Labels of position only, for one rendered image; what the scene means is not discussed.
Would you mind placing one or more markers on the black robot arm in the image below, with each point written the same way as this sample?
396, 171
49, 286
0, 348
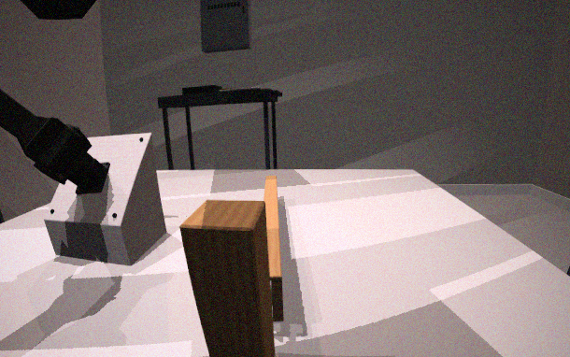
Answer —
59, 150

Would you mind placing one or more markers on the brown wooden board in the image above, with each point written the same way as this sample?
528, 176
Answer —
273, 244

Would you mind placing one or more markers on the dark brown wooden post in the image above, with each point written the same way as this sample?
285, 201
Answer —
225, 245

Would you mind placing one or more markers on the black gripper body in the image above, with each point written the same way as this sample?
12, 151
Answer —
59, 9

